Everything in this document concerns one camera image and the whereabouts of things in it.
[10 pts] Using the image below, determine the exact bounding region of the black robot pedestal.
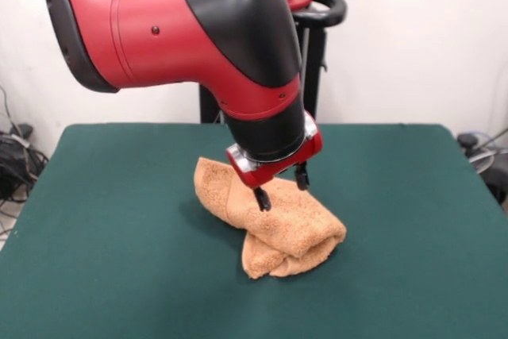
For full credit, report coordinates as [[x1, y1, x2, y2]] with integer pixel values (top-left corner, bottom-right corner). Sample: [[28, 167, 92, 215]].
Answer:
[[198, 0, 348, 125]]

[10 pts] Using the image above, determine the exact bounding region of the orange terry towel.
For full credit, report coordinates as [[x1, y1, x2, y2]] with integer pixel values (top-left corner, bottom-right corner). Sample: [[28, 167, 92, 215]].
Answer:
[[193, 156, 348, 279]]

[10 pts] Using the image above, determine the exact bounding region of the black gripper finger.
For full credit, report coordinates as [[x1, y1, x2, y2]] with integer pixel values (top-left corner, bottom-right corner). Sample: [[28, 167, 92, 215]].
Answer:
[[294, 161, 311, 192], [253, 187, 272, 213]]

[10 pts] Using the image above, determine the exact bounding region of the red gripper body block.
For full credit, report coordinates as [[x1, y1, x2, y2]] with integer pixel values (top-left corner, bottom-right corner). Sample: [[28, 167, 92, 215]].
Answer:
[[225, 114, 324, 190]]

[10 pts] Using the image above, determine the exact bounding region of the black grey stand foot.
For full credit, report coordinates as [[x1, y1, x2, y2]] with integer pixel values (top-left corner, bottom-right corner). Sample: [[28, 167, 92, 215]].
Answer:
[[8, 122, 36, 140], [456, 131, 508, 206]]

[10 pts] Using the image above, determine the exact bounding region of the black floor cable bundle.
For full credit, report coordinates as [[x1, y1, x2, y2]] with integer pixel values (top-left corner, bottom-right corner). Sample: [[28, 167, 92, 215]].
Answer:
[[0, 84, 51, 241]]

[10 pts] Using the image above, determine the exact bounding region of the dark green table cloth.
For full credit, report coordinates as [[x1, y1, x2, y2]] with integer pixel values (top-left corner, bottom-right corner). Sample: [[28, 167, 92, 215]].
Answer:
[[0, 122, 508, 339]]

